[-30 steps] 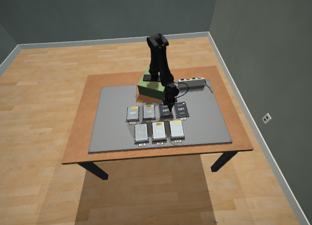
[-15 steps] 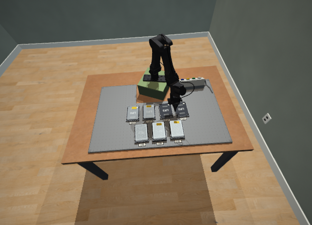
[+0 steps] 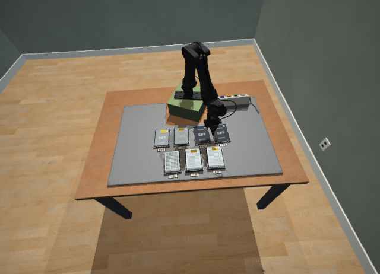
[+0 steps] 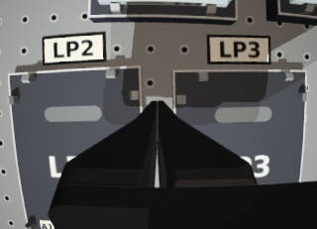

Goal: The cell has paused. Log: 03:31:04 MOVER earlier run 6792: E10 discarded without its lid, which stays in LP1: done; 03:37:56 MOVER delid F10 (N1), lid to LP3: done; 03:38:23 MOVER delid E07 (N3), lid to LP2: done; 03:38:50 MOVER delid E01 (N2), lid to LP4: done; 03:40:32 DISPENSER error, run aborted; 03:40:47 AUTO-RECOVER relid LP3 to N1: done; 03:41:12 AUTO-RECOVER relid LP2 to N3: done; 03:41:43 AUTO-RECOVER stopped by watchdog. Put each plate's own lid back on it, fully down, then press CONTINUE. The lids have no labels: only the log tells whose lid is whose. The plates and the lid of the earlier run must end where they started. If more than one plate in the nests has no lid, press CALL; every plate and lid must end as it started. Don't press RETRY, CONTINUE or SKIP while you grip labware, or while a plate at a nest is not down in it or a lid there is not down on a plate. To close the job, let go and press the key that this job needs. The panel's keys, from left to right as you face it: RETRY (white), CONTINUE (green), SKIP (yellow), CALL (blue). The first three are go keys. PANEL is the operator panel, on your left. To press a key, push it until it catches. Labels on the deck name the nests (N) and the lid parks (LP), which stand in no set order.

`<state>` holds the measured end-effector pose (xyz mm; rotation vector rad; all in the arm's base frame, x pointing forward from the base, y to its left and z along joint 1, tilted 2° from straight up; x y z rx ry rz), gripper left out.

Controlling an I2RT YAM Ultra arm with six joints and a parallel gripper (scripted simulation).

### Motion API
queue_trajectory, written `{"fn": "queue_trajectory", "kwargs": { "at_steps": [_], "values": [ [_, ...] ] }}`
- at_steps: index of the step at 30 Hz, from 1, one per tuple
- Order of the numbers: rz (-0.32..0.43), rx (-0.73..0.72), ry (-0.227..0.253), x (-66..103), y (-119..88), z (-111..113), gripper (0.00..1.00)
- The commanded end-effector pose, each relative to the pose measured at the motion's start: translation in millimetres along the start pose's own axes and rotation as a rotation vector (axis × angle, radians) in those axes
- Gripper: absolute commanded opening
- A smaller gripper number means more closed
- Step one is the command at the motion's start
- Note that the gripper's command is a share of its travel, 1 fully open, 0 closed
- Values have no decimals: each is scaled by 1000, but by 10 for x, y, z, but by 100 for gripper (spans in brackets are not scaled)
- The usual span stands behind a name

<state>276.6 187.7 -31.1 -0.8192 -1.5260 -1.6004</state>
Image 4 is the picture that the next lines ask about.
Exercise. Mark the grey perforated base plate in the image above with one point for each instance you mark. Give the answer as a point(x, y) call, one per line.
point(159, 48)

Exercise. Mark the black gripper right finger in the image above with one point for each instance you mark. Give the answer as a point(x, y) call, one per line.
point(192, 159)

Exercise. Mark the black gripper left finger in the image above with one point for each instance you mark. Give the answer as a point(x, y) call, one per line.
point(123, 157)

